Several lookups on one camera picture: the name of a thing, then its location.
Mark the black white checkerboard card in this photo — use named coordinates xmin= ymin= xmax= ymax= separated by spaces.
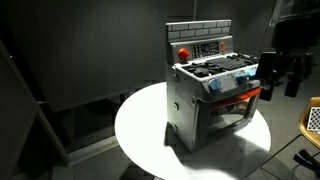
xmin=307 ymin=107 xmax=320 ymax=132

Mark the red round stove knob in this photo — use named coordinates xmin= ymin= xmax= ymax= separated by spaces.
xmin=178 ymin=48 xmax=190 ymax=60

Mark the blue oven knob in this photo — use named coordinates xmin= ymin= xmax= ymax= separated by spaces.
xmin=208 ymin=79 xmax=221 ymax=92
xmin=236 ymin=72 xmax=250 ymax=85

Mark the right blue oven knob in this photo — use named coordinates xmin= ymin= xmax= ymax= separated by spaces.
xmin=236 ymin=72 xmax=250 ymax=85

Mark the black stove burner grate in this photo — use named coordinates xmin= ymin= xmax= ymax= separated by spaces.
xmin=183 ymin=54 xmax=259 ymax=78

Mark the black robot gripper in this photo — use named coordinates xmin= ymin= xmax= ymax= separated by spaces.
xmin=255 ymin=52 xmax=276 ymax=101

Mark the red oven door handle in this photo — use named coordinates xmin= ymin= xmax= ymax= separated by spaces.
xmin=212 ymin=88 xmax=261 ymax=109

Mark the round white table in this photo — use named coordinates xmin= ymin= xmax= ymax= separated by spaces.
xmin=115 ymin=82 xmax=271 ymax=180

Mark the grey toy stove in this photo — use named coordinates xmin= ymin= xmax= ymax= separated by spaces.
xmin=166 ymin=19 xmax=261 ymax=153

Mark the yellow wooden chair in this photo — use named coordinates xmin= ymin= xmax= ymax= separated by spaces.
xmin=297 ymin=96 xmax=320 ymax=150

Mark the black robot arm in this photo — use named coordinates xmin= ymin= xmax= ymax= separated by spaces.
xmin=256 ymin=0 xmax=320 ymax=101

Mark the left blue oven knob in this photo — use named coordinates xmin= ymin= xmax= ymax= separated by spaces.
xmin=208 ymin=79 xmax=221 ymax=92

